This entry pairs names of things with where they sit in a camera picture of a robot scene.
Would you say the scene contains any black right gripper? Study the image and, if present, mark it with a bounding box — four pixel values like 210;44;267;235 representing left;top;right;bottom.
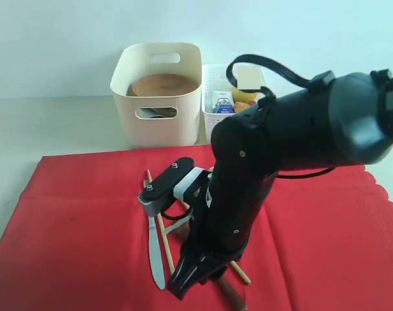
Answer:
167;168;278;300

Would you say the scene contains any dark wooden spoon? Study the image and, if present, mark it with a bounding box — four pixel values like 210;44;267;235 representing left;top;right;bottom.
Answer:
174;224;248;311

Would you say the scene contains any blue white milk carton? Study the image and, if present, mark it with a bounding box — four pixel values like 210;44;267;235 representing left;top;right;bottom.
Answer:
211;91;235;114

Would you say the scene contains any fried breaded nugget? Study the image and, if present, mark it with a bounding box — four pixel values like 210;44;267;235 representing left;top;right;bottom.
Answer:
233;100;256;113

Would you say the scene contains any yellow lemon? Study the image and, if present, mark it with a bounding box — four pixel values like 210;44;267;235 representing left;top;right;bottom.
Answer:
231;86;257;102

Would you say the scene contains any brown round plate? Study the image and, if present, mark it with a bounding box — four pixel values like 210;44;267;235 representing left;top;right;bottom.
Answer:
126;73;198;97

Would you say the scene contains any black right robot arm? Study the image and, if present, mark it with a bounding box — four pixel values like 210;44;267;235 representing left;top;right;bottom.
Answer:
167;71;393;299

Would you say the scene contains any right wooden chopstick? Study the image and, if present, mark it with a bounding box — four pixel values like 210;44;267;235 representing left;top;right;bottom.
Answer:
182;202;252;285

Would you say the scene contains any wooden chopstick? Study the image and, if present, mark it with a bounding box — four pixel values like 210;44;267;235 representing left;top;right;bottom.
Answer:
146;169;176;273
182;202;252;285

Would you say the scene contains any left wooden chopstick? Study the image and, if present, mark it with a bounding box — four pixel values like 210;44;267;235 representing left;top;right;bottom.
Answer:
146;169;176;273

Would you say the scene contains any metal table knife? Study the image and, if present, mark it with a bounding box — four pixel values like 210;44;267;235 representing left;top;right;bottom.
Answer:
148;216;165;290

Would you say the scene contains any red table cloth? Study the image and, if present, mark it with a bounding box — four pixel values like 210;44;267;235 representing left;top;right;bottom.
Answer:
0;146;393;310

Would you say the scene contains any cream plastic storage bin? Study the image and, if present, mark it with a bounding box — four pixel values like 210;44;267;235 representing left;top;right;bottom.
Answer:
110;43;202;148

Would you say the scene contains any white perforated plastic basket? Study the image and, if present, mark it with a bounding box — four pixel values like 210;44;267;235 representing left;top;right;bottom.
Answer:
201;63;268;145

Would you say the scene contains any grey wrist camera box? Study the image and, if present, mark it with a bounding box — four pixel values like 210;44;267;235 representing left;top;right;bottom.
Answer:
138;157;211;220

